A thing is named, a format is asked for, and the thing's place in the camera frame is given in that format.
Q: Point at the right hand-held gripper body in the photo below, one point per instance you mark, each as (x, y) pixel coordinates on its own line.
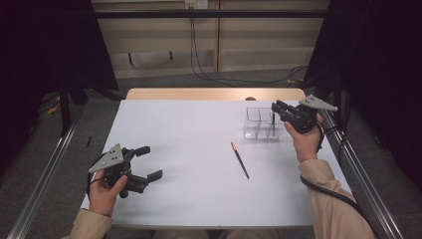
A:
(303, 119)

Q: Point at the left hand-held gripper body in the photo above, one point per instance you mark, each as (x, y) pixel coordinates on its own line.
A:
(114, 169)

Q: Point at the black pencil with orange end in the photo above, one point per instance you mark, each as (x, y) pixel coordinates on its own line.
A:
(273, 124)
(240, 160)

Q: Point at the clear plastic organizer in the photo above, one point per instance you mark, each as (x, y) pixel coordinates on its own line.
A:
(258, 131)

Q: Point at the person's right hand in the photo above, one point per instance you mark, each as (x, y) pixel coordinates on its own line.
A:
(307, 146)

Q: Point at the person's left hand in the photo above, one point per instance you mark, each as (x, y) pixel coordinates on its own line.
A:
(101, 199)

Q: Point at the white table mat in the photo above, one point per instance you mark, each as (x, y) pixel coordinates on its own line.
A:
(199, 186)

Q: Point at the black metal stand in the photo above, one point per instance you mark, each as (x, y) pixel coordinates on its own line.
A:
(64, 106)

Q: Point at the yellow item on floor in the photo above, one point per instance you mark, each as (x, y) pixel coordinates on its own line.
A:
(53, 109)

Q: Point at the black curtain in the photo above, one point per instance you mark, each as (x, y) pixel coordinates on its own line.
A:
(46, 49)
(381, 66)

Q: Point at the black horizontal bar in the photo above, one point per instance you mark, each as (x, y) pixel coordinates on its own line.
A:
(212, 14)

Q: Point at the aluminium rail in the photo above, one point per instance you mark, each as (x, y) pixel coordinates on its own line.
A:
(368, 186)
(46, 172)

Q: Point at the black wall bracket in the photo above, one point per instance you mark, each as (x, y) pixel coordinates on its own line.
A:
(171, 55)
(130, 59)

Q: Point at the white wall outlet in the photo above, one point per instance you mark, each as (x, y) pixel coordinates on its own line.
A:
(196, 4)

